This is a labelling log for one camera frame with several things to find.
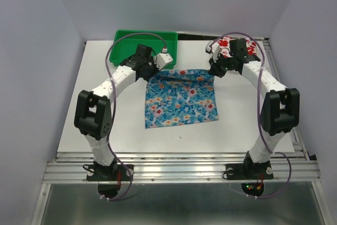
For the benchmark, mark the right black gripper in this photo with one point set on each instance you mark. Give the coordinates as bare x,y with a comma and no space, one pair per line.
215,69

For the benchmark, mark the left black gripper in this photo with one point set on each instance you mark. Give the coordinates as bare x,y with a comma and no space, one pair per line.
156,70

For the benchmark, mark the red poppy white skirt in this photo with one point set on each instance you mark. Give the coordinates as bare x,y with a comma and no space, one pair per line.
224,44

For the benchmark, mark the blue floral skirt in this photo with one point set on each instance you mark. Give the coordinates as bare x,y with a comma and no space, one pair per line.
180,97

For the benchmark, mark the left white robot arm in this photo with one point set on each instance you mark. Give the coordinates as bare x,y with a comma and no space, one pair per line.
95,109

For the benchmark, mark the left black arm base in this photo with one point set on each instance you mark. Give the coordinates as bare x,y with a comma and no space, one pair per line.
123,173

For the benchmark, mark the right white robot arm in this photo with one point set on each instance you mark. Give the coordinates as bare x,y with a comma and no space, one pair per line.
278,107

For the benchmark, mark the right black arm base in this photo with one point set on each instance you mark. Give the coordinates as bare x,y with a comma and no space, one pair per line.
248,171

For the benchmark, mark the white crumpled skirt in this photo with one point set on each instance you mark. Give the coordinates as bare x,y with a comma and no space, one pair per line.
260,52

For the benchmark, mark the green plastic tray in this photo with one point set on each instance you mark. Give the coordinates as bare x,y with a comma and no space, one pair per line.
127,46

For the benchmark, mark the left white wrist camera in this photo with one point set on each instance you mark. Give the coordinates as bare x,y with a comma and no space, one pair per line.
163,61

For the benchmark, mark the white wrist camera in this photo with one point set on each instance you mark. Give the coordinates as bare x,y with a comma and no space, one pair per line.
213,50
163,61

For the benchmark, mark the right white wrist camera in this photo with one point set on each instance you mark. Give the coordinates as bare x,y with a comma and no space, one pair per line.
213,50

